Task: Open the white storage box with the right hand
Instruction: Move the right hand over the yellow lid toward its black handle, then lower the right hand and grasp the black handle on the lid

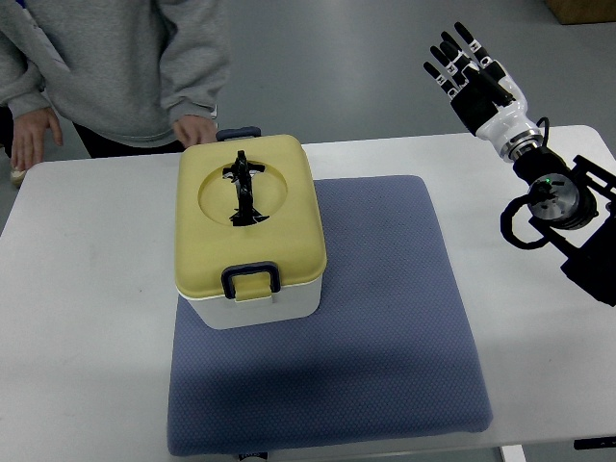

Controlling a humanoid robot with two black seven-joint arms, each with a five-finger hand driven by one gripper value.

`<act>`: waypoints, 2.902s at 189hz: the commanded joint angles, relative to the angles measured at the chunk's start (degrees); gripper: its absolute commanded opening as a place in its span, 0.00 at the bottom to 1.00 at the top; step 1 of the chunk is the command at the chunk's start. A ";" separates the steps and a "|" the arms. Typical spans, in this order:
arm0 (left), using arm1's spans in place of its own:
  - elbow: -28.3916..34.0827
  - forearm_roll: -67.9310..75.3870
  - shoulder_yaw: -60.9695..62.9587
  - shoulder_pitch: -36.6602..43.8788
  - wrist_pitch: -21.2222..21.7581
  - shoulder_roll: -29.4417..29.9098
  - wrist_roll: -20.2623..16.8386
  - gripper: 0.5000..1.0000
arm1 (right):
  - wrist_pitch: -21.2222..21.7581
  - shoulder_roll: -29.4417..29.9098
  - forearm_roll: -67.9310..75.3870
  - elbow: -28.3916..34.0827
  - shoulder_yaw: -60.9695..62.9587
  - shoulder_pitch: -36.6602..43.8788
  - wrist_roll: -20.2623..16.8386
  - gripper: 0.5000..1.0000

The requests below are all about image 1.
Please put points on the person's right hand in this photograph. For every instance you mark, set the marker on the person's right hand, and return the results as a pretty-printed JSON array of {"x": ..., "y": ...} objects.
[{"x": 29, "y": 131}]

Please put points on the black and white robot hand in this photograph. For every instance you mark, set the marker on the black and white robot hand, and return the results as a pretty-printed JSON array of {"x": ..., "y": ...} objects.
[{"x": 483, "y": 94}]

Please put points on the person's left hand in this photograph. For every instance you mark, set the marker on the person's left hand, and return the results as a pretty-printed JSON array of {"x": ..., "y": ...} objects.
[{"x": 192, "y": 130}]

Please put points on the yellow box lid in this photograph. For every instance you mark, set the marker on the yellow box lid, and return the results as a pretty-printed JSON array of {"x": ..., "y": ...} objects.
[{"x": 247, "y": 219}]

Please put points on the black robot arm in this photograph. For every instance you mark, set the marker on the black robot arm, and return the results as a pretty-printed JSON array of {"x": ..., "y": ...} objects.
[{"x": 563, "y": 198}]

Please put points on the cardboard box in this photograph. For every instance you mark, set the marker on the cardboard box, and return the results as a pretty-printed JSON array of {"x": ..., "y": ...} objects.
[{"x": 574, "y": 12}]

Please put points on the white storage box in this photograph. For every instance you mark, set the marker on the white storage box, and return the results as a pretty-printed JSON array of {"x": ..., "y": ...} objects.
[{"x": 291, "y": 302}]

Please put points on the person's shoe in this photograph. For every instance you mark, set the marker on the person's shoe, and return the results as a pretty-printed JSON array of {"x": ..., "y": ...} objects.
[{"x": 17, "y": 176}]

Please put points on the person in grey sweatshirt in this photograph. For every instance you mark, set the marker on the person in grey sweatshirt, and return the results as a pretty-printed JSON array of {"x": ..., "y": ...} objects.
[{"x": 126, "y": 70}]

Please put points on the blue cushion mat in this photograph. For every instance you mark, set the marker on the blue cushion mat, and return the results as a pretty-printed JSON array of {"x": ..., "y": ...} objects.
[{"x": 388, "y": 354}]

